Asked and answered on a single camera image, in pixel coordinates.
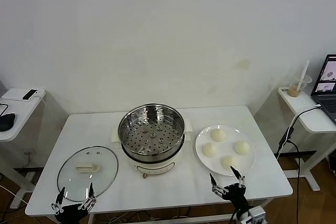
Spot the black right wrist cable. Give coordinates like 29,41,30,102
228,208,238,224

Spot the flat white box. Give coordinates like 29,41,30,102
1,88,45,101

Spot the small black white device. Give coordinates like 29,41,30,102
21,89,37,101

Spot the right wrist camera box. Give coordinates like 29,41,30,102
248,206,266,224

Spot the white table frame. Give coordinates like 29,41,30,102
88,202,266,224

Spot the cream electric cooker base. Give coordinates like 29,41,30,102
111,118,194,180

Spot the white round plate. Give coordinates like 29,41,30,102
194,124,256,177

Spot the black cable with white plug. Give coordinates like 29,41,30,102
274,104,322,159

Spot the white steamed baozi bun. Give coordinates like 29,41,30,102
202,142,218,158
220,155,238,170
233,140,251,156
209,129,227,143

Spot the black hanging cable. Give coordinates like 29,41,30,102
286,140,302,224

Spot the clear plastic drink cup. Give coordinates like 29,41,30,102
288,74,313,98

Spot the stainless steel steamer basket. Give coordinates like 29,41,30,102
117,103,186,163

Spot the open dark laptop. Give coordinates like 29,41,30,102
310,54,336,124

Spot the black computer mouse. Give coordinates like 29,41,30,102
0,113,16,132

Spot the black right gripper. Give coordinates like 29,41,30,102
209,165,251,213

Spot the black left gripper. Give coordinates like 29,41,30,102
51,182,98,224

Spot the glass lid with cream handle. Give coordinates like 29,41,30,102
57,145,119,203

